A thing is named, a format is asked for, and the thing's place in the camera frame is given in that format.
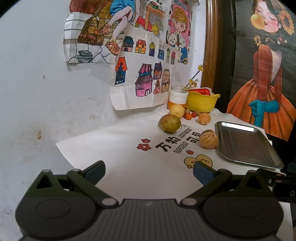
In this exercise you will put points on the green yellow mango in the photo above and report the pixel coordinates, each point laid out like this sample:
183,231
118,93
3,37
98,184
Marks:
169,123

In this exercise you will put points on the red plastic toy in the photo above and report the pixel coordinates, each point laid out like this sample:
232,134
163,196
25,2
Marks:
202,91

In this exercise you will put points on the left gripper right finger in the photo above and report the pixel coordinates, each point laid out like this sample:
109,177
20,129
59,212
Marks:
213,181

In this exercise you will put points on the houses drawing paper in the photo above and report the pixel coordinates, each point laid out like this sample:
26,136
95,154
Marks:
143,72

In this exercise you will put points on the metal tray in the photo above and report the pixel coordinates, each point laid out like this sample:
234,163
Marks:
246,145

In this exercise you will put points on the lady in orange dress poster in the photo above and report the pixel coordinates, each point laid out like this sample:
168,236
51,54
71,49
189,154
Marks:
263,86

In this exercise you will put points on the yellow flower branch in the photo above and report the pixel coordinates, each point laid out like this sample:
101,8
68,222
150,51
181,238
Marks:
193,81

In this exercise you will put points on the boy with fan drawing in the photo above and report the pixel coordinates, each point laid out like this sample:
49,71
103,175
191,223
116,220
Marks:
97,31

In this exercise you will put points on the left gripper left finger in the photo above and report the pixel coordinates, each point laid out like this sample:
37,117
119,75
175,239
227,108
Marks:
86,180

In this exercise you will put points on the brown wooden door frame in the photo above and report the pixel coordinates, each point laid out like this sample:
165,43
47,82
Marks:
211,43

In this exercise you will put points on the large striped tan melon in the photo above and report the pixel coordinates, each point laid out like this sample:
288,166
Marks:
208,139

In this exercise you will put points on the small orange tangerine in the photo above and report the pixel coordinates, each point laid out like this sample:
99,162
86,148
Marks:
188,116

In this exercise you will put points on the white orange glass jar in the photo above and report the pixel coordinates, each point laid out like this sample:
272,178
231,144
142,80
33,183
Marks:
177,95

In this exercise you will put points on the yellow plastic bowl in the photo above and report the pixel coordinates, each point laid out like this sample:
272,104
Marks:
202,103

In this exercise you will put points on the white printed table cloth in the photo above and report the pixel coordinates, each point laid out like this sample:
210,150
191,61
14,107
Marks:
149,172

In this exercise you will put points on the small striped orange melon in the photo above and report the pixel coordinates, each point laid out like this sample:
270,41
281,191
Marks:
204,119

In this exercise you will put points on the yellow lemon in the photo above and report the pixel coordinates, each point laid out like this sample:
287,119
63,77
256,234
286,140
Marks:
177,110

